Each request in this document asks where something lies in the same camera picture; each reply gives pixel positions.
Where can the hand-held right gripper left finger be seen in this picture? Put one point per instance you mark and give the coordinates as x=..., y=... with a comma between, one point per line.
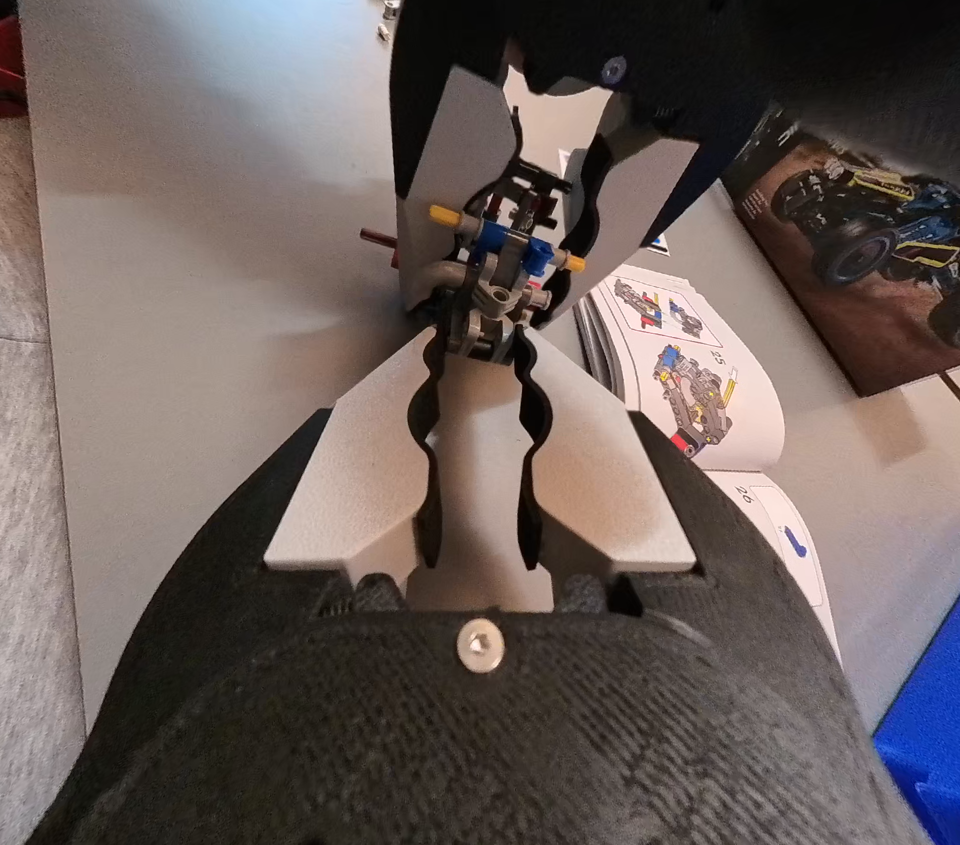
x=337, y=485

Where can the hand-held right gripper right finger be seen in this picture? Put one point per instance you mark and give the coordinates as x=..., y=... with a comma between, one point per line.
x=615, y=485

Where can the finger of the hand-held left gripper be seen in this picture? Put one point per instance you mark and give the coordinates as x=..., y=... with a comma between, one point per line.
x=457, y=162
x=645, y=185

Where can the grey blue lego assembly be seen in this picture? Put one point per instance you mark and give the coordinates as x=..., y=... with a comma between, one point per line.
x=495, y=260

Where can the lego instruction booklet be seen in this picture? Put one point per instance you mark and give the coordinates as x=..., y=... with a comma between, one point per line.
x=675, y=365

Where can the lego set box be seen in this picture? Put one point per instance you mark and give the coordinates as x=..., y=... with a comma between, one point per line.
x=862, y=245

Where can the blue plastic bin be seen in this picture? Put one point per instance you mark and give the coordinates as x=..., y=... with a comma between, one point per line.
x=922, y=747

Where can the red object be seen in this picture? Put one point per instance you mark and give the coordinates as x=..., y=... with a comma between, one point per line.
x=7, y=65

